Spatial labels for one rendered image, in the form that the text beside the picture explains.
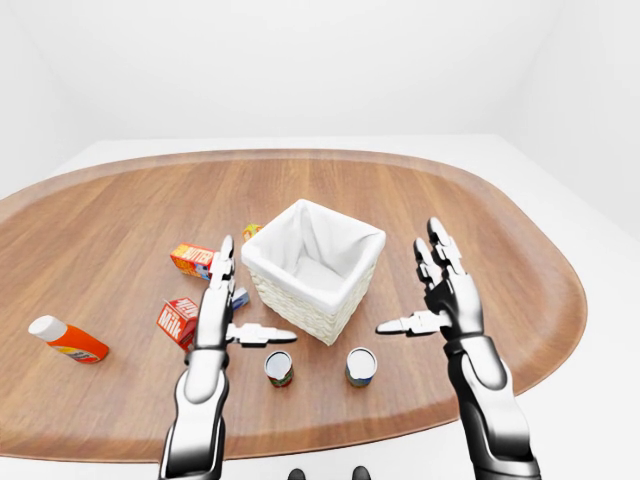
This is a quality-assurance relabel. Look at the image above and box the red milk carton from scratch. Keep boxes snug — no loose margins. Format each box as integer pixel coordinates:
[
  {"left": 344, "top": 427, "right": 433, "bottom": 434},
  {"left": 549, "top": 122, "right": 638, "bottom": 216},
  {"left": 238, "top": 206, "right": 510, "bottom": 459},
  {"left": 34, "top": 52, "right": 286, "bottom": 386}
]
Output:
[{"left": 156, "top": 297, "right": 201, "bottom": 353}]

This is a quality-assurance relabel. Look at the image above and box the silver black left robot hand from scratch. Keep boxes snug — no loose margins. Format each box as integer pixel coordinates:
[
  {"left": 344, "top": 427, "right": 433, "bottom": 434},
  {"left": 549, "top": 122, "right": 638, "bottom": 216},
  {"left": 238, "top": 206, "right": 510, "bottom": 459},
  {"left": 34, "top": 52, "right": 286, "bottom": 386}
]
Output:
[{"left": 192, "top": 234, "right": 298, "bottom": 353}]

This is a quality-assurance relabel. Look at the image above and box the orange bottle with white cap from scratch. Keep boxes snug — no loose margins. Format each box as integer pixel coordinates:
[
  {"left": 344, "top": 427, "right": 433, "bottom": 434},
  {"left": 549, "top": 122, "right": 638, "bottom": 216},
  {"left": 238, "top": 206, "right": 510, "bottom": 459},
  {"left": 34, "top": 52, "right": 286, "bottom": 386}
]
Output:
[{"left": 27, "top": 314, "right": 110, "bottom": 365}]

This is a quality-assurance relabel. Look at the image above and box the orange butter box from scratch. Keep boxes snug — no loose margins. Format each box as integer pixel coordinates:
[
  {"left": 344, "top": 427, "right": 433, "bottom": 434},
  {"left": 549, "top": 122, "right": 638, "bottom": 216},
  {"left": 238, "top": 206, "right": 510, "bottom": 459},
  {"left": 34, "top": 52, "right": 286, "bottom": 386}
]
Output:
[{"left": 169, "top": 242, "right": 217, "bottom": 281}]

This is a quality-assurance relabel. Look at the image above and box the blue label tin can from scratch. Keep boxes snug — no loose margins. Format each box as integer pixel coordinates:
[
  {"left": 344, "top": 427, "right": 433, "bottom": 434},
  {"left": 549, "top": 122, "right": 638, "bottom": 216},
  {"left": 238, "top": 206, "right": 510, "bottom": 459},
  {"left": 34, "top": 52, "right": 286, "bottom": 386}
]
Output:
[{"left": 345, "top": 347, "right": 378, "bottom": 388}]

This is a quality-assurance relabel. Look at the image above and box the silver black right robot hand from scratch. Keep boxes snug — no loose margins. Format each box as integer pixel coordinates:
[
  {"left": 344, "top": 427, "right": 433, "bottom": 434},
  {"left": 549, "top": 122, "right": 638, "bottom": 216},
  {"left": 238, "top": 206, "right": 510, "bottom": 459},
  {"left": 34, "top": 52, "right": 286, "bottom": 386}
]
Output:
[{"left": 375, "top": 217, "right": 485, "bottom": 342}]

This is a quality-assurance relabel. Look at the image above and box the red label tin can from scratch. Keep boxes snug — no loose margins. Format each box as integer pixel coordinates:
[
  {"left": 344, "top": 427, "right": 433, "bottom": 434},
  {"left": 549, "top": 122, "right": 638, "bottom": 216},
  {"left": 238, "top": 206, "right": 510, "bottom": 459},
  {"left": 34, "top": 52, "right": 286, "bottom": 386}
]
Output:
[{"left": 263, "top": 350, "right": 295, "bottom": 389}]

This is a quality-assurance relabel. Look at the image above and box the white woven basket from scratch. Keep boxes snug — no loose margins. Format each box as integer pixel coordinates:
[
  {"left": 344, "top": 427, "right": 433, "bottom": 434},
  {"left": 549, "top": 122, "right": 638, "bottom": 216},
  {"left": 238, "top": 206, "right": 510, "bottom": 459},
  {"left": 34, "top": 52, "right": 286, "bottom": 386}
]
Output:
[{"left": 240, "top": 198, "right": 387, "bottom": 347}]

